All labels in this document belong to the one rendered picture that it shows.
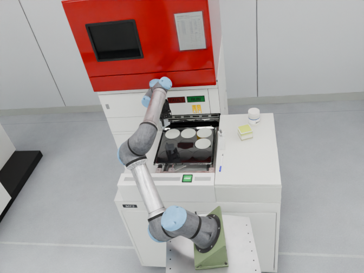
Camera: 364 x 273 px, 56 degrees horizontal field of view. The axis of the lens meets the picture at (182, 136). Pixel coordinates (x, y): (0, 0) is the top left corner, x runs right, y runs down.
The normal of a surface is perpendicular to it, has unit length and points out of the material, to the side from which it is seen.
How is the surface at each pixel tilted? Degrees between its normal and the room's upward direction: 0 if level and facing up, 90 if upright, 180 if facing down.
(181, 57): 90
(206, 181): 0
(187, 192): 90
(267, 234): 90
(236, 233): 0
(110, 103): 90
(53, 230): 0
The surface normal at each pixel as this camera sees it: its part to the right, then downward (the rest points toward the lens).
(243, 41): -0.13, 0.65
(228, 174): -0.14, -0.76
